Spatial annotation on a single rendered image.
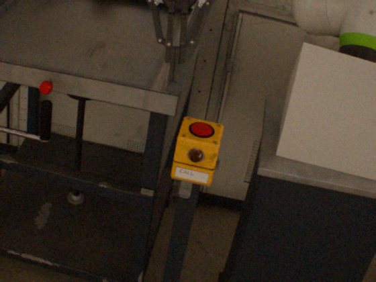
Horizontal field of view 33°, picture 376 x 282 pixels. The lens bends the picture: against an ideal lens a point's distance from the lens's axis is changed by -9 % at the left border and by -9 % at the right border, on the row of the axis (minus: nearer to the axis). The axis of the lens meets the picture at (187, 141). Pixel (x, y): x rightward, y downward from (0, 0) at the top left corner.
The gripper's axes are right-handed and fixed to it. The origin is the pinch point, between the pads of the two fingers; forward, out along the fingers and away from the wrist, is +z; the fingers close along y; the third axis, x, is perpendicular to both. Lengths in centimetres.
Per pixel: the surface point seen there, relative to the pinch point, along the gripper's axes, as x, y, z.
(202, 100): 98, 7, 18
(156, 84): 20.6, -4.5, 6.3
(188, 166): -2.3, 3.8, 19.4
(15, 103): 110, -64, 23
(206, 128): -1.6, 6.8, 12.0
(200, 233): 100, 9, 65
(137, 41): 39.2, -11.1, -2.9
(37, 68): 20.9, -33.4, 3.3
